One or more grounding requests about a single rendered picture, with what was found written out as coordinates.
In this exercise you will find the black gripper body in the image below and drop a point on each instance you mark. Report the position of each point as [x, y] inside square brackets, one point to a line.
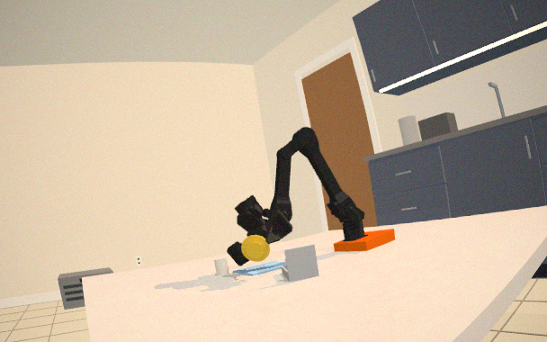
[260, 230]

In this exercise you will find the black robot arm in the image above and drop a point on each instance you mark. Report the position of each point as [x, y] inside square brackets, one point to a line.
[341, 205]

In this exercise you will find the light blue square mat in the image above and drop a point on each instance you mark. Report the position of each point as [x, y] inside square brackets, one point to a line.
[261, 268]

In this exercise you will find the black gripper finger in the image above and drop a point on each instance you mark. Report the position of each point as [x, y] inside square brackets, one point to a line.
[237, 250]
[274, 231]

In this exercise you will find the yellow plate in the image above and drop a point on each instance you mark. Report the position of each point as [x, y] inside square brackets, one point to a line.
[255, 248]

